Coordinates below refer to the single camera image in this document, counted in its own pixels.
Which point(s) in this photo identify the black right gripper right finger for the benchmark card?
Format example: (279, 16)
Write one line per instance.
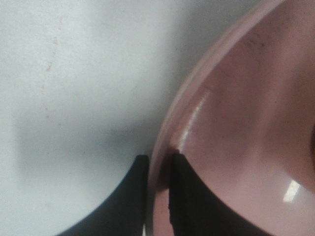
(196, 211)

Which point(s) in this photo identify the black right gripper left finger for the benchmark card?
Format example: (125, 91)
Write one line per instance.
(123, 212)

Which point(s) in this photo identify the pink round plate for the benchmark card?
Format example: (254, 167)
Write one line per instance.
(245, 121)

